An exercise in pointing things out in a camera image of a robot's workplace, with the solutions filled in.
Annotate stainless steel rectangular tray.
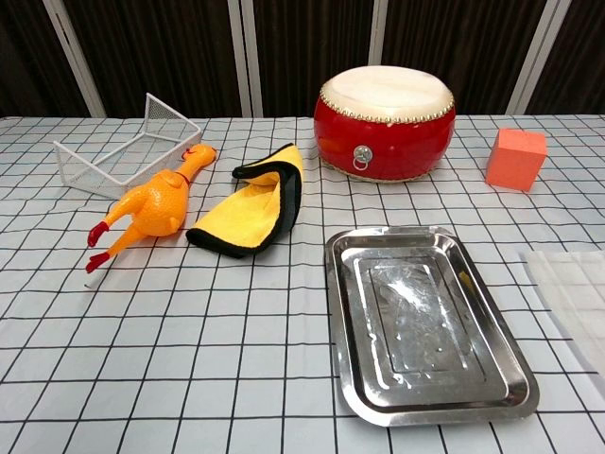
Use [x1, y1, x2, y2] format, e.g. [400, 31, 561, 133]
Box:
[323, 225, 541, 428]

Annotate yellow black-edged microfiber cloth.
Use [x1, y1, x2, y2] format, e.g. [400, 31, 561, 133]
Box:
[185, 144, 304, 260]

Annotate red drum with white skin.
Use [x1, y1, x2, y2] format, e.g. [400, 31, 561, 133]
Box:
[313, 65, 458, 182]

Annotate orange rubber chicken toy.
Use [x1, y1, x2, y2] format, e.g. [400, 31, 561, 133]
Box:
[85, 144, 218, 274]

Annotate white black-checked tablecloth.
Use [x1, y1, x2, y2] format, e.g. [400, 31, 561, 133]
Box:
[0, 113, 605, 454]

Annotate dark folding screen white frames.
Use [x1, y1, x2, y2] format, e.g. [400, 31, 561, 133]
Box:
[0, 0, 605, 118]

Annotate orange foam cube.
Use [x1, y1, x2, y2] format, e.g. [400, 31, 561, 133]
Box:
[485, 127, 548, 193]

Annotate white wire mesh basket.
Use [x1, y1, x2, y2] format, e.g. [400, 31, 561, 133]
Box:
[52, 92, 202, 200]

